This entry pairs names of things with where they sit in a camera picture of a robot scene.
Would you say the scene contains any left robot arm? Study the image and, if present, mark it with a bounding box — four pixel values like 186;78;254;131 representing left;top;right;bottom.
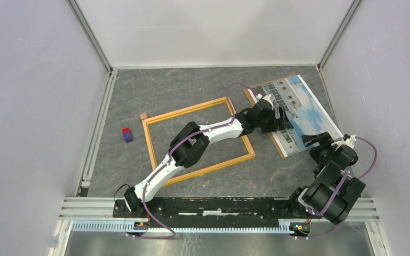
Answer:
124;99;293;218

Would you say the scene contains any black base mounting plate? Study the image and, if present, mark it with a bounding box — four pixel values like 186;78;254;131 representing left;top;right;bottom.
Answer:
113;197;310;228

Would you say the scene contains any wooden picture frame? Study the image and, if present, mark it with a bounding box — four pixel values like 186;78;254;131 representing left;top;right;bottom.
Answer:
142;97;256;186

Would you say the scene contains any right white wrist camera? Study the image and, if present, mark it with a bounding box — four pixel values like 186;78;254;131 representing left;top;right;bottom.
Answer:
331;134;357;149

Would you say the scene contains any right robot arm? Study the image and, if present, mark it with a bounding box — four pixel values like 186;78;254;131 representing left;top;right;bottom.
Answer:
287;132;366;225

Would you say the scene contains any building and sky photo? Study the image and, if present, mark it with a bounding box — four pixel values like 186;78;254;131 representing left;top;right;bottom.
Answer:
244;75;343;158

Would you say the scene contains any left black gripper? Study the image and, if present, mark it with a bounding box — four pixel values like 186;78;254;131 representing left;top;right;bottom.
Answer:
255;107;293;135

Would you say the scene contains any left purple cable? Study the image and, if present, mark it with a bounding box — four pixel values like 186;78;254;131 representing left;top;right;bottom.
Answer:
126;83;262;240

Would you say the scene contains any purple cable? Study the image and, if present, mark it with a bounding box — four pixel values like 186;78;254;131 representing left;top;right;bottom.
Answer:
289;134;379;240
126;83;262;240

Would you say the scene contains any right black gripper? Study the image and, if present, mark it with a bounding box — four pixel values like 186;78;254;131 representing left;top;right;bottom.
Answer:
300;131;336;163

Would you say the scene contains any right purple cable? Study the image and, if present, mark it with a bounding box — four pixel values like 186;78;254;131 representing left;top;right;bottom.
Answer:
289;134;379;240

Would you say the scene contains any red and purple block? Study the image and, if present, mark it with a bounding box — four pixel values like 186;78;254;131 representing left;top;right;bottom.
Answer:
122;127;133;143

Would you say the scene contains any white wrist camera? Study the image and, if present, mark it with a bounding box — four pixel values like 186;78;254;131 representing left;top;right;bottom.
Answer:
331;134;357;149
256;93;274;110

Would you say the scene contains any aluminium rail frame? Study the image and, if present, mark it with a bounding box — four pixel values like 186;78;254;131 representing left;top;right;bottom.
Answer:
49;71;390;255

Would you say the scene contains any brown backing board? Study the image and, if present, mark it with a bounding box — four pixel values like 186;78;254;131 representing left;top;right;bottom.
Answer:
244;77;302;158

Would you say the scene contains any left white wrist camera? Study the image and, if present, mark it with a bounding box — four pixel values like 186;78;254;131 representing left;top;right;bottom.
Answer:
256;93;274;110

